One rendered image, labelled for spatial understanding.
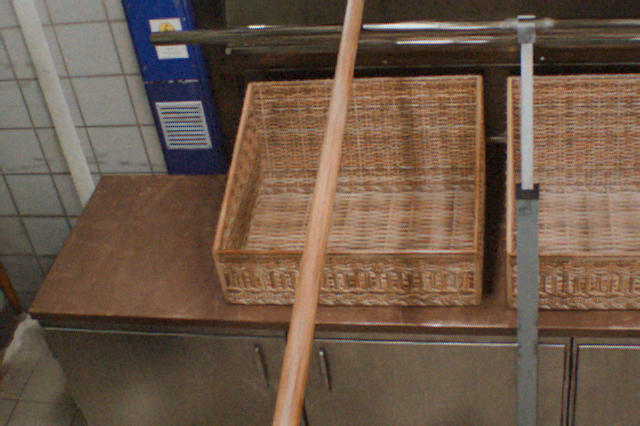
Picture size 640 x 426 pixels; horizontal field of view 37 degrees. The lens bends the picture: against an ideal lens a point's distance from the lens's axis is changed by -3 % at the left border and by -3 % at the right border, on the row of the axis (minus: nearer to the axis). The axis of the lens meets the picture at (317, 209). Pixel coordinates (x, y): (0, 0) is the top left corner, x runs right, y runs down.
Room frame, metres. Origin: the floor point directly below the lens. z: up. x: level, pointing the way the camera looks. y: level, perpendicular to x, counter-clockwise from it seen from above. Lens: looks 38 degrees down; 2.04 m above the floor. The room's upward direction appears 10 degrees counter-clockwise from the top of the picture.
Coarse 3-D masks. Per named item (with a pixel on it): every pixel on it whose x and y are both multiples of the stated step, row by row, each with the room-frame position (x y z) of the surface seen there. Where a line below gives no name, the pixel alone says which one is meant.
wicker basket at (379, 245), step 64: (256, 128) 2.01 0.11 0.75; (320, 128) 1.97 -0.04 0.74; (384, 128) 1.93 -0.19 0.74; (448, 128) 1.89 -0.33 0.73; (256, 192) 1.92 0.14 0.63; (384, 192) 1.88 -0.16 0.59; (448, 192) 1.84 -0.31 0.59; (256, 256) 1.57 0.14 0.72; (384, 256) 1.50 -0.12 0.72; (448, 256) 1.47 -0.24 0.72
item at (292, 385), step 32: (352, 0) 1.67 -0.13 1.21; (352, 32) 1.55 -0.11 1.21; (352, 64) 1.46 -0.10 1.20; (320, 160) 1.19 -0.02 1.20; (320, 192) 1.11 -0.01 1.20; (320, 224) 1.04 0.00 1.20; (320, 256) 0.98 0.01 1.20; (320, 288) 0.93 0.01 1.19; (288, 352) 0.82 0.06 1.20; (288, 384) 0.77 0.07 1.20; (288, 416) 0.72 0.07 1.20
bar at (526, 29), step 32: (160, 32) 1.75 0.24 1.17; (192, 32) 1.73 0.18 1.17; (224, 32) 1.71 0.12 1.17; (256, 32) 1.68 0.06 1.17; (288, 32) 1.67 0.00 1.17; (320, 32) 1.65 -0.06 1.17; (384, 32) 1.61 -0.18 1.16; (416, 32) 1.60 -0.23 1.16; (448, 32) 1.58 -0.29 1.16; (480, 32) 1.56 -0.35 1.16; (512, 32) 1.55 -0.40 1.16; (544, 32) 1.53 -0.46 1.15; (576, 32) 1.52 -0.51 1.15; (608, 32) 1.50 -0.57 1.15
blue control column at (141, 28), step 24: (144, 0) 2.12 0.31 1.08; (168, 0) 2.10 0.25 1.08; (144, 24) 2.12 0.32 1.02; (192, 24) 2.10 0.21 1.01; (144, 48) 2.13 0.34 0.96; (144, 72) 2.13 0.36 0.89; (168, 72) 2.11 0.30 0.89; (192, 72) 2.09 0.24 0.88; (168, 96) 2.12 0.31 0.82; (192, 96) 2.10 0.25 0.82; (216, 120) 2.11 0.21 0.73; (168, 168) 2.13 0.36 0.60; (192, 168) 2.11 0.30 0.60; (216, 168) 2.09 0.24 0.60
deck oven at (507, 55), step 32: (192, 0) 2.12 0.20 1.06; (224, 64) 2.11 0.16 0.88; (256, 64) 2.08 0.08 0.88; (288, 64) 2.06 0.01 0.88; (320, 64) 2.04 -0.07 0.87; (384, 64) 1.99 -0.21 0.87; (416, 64) 1.98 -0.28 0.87; (448, 64) 1.96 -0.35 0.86; (480, 64) 1.93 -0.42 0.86; (512, 64) 1.91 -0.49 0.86; (544, 64) 1.89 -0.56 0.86; (576, 64) 1.87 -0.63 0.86; (608, 64) 1.85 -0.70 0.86; (224, 96) 2.11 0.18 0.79; (224, 128) 2.12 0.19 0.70
